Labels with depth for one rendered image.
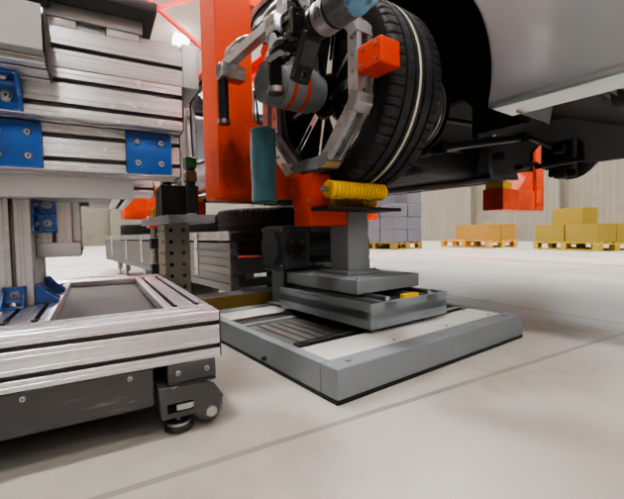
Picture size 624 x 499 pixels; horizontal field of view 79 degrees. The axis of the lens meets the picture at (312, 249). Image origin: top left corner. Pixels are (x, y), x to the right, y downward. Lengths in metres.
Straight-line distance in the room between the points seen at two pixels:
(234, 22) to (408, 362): 1.45
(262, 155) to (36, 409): 0.93
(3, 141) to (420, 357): 1.00
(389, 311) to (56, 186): 0.89
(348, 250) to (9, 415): 1.00
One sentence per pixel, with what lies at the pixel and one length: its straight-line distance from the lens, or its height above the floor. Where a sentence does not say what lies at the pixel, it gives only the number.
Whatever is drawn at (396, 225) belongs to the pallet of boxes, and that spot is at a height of 0.50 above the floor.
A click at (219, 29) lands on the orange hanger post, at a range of 1.78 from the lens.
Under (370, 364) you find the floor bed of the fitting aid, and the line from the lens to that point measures 0.93.
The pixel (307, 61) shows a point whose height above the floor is 0.78.
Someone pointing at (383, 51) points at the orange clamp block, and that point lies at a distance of 1.13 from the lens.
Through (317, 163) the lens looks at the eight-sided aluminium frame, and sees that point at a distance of 1.25.
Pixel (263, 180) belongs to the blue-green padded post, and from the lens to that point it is 1.32.
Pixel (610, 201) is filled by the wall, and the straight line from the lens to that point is 11.92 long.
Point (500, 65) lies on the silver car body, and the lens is 1.37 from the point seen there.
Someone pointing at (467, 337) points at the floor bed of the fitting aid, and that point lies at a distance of 1.22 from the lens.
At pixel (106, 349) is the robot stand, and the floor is 0.18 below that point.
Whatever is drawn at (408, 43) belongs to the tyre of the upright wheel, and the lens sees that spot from 1.29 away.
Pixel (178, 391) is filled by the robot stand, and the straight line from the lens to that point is 0.79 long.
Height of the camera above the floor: 0.37
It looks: 2 degrees down
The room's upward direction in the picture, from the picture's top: 1 degrees counter-clockwise
